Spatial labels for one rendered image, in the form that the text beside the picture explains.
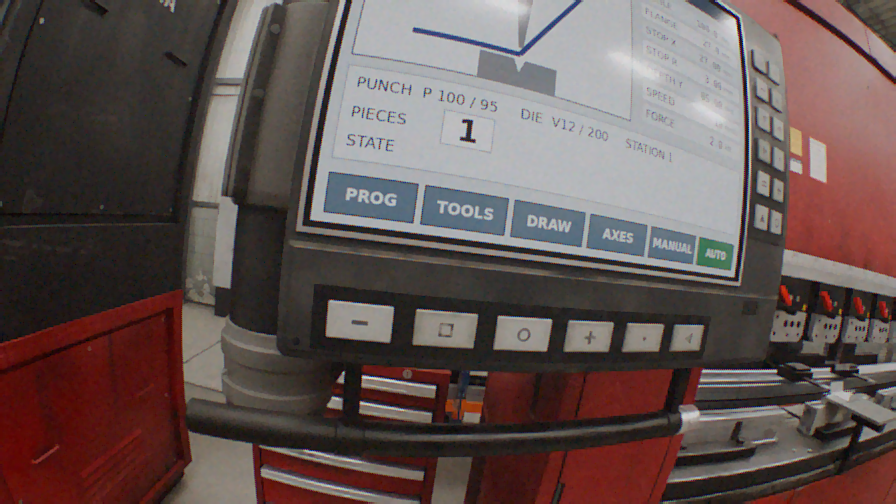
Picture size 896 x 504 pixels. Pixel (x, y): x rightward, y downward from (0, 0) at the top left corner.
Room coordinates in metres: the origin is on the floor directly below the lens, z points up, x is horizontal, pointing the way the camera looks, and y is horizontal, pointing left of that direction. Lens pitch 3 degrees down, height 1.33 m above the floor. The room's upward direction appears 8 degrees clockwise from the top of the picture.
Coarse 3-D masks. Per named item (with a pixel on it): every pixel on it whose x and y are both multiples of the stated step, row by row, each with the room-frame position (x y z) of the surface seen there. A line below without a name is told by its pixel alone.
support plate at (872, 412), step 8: (832, 400) 0.78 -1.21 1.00; (840, 400) 0.77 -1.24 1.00; (856, 400) 0.74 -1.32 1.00; (864, 400) 0.73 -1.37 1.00; (848, 408) 0.70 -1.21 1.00; (856, 408) 0.68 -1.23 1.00; (864, 408) 0.67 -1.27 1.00; (872, 408) 0.66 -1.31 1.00; (880, 408) 0.64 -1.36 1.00; (864, 416) 0.62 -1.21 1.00; (872, 416) 0.60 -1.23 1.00; (880, 416) 0.59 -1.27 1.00; (888, 416) 0.57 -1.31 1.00; (880, 424) 0.56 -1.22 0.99
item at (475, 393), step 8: (456, 376) 2.65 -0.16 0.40; (472, 376) 2.68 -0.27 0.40; (480, 376) 2.69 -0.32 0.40; (456, 384) 2.38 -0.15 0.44; (472, 384) 2.53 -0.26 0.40; (480, 384) 2.53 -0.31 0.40; (448, 392) 2.35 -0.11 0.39; (472, 392) 2.35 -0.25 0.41; (480, 392) 2.36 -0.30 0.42; (472, 400) 2.35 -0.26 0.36; (480, 400) 2.36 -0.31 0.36
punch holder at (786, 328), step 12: (792, 288) 0.79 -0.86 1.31; (804, 288) 0.80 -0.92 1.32; (780, 300) 0.79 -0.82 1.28; (792, 300) 0.79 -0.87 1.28; (804, 300) 0.79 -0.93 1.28; (780, 312) 0.79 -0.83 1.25; (780, 324) 0.79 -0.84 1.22; (792, 324) 0.79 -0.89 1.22; (780, 336) 0.79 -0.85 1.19; (792, 336) 0.79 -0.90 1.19
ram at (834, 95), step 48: (768, 0) 0.79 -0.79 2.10; (816, 48) 0.79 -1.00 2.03; (816, 96) 0.79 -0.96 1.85; (864, 96) 0.80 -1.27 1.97; (864, 144) 0.80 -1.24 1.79; (816, 192) 0.79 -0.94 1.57; (864, 192) 0.80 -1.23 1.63; (816, 240) 0.79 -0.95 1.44; (864, 240) 0.80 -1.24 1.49; (864, 288) 0.80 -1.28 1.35
